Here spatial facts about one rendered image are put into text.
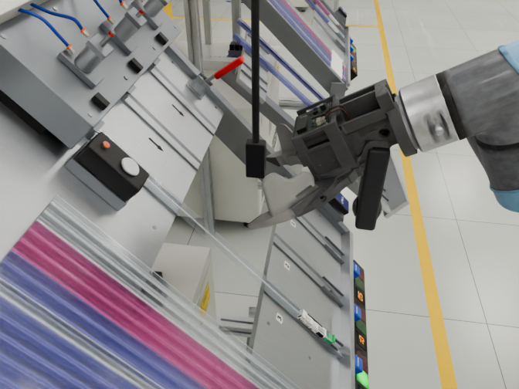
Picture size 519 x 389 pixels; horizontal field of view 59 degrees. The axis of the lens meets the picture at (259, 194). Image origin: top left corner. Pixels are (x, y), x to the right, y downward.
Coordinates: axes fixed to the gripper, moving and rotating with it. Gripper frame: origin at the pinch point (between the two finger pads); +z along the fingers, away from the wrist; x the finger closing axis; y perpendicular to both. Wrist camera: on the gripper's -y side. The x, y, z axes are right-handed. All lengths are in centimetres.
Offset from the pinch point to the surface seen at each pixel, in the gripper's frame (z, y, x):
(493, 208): -30, -136, -143
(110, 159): 9.9, 14.7, 6.5
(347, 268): 2.1, -33.7, -18.5
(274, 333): 7.1, -18.9, 6.3
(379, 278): 20, -108, -88
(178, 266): 40, -25, -24
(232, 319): 47, -56, -34
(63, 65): 10.8, 25.2, 1.4
